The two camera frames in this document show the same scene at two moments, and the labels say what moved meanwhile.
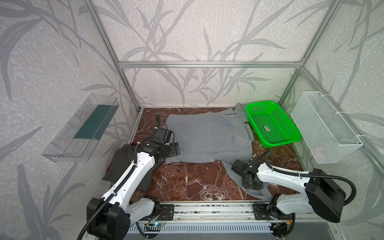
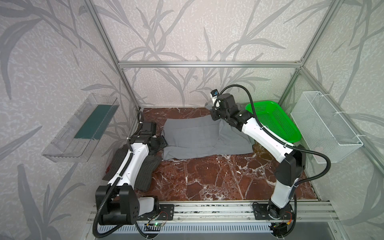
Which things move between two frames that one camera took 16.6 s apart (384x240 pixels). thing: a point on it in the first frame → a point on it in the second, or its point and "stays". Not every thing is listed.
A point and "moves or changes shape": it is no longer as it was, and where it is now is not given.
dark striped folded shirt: (124, 156) stays
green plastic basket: (270, 124) stays
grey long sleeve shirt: (221, 136) moves or changes shape
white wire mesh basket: (328, 137) stays
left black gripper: (173, 148) → (162, 142)
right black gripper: (240, 167) → (215, 113)
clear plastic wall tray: (82, 130) stays
